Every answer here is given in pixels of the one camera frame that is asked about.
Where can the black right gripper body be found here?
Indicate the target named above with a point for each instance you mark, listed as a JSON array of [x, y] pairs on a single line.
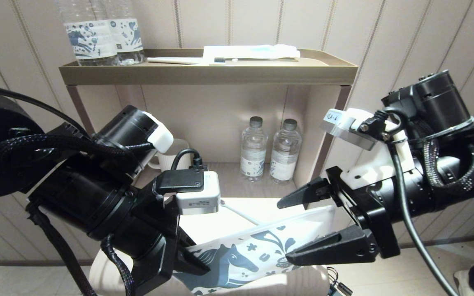
[[377, 213]]

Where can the white toothbrush black bristles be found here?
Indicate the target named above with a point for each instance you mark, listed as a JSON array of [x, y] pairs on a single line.
[[171, 60]]

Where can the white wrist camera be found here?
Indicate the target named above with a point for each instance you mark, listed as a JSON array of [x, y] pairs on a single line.
[[344, 125], [198, 201]]

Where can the brown open shelf cabinet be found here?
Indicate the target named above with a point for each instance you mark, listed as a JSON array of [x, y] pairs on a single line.
[[204, 74]]

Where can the pale grey toothbrush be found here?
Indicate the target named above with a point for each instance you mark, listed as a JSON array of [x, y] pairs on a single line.
[[241, 213]]

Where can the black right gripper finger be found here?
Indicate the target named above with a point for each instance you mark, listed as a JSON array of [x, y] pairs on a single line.
[[340, 248], [307, 193]]

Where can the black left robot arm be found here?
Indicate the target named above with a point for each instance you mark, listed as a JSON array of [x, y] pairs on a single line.
[[68, 193]]

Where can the white blue packet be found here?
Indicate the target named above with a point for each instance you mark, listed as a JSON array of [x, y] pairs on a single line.
[[241, 51]]

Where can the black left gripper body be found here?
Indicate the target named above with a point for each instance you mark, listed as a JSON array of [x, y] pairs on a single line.
[[150, 242]]

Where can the large clear water bottle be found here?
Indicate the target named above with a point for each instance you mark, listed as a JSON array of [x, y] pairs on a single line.
[[130, 37], [91, 39]]

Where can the white blue horse pouch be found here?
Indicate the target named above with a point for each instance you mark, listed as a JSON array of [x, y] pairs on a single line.
[[253, 250]]

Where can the black key bundle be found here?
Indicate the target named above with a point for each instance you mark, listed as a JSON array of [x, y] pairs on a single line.
[[338, 285]]

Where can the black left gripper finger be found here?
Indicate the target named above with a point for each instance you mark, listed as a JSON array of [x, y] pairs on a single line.
[[189, 263], [185, 239]]

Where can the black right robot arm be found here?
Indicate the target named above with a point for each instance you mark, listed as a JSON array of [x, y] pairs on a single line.
[[459, 193]]

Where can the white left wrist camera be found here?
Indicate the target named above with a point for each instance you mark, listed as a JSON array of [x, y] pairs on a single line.
[[198, 201]]

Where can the white ribbed mug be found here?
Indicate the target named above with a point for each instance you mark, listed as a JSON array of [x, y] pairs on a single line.
[[165, 162]]

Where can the small clear water bottle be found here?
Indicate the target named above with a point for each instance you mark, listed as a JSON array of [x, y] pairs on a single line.
[[253, 156], [284, 160]]

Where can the black left camera bracket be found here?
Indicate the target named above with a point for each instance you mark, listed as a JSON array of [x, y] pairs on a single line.
[[179, 181]]

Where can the white right camera bracket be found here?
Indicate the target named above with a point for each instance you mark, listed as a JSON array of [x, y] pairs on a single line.
[[368, 172]]

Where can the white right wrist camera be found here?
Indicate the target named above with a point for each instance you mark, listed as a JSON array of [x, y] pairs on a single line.
[[344, 125]]

